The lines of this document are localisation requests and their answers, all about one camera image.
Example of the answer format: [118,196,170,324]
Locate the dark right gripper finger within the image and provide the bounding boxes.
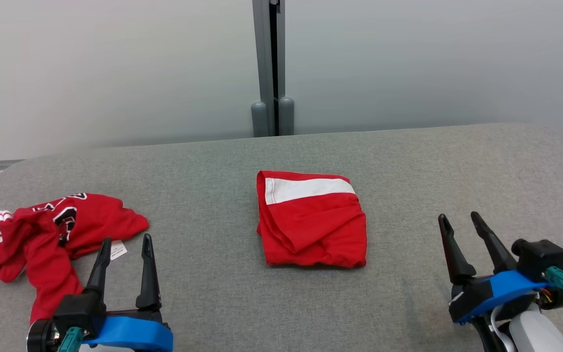
[470,211,518,275]
[437,213,478,286]

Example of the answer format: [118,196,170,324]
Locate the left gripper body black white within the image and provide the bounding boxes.
[106,307,170,326]

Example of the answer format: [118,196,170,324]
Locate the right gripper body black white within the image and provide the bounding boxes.
[449,276,512,352]

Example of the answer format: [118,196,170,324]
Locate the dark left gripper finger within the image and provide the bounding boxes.
[135,233,162,310]
[86,238,112,296]

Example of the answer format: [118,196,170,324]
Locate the red Bulls basketball jersey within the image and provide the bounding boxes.
[0,193,150,325]

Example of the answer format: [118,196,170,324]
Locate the red shorts with white stripe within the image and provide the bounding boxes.
[256,170,368,269]

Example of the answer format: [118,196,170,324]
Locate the blue left camera mount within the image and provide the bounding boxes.
[83,316,174,352]

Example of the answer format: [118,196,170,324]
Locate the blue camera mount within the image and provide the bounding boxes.
[456,269,552,326]
[83,316,174,352]

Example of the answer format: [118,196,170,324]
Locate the blue right camera mount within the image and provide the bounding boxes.
[456,269,552,326]

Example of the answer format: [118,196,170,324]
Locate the grey cylindrical post foot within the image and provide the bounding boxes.
[279,96,296,136]
[251,101,269,138]

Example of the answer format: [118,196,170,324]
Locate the grey vertical partition post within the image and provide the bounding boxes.
[252,0,286,137]

